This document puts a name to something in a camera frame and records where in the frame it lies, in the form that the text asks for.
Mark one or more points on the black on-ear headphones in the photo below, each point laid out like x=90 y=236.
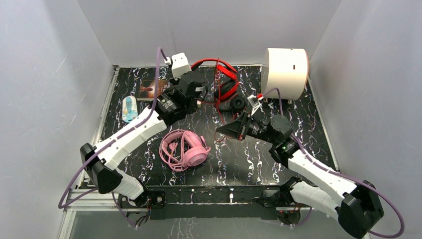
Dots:
x=236 y=104

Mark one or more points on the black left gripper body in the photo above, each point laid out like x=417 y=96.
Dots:
x=192 y=102

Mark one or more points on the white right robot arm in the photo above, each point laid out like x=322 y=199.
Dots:
x=354 y=205

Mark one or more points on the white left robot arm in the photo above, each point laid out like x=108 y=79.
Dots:
x=101 y=161

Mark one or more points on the dark paperback book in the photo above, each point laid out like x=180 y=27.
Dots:
x=148 y=87

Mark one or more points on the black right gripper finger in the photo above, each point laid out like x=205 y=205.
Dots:
x=233 y=129
x=244 y=118

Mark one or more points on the white and blue small device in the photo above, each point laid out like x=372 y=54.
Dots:
x=129 y=109

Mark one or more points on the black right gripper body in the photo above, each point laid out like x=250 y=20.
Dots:
x=257 y=130

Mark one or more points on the white cylindrical container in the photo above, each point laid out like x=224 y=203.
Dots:
x=286 y=69

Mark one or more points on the pink over-ear headphones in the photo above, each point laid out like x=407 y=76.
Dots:
x=181 y=149

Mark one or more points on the red and black headphones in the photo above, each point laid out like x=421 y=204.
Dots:
x=225 y=80

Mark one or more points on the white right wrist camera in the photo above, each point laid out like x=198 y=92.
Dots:
x=255 y=102

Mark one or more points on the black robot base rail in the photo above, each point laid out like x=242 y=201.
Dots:
x=253 y=201

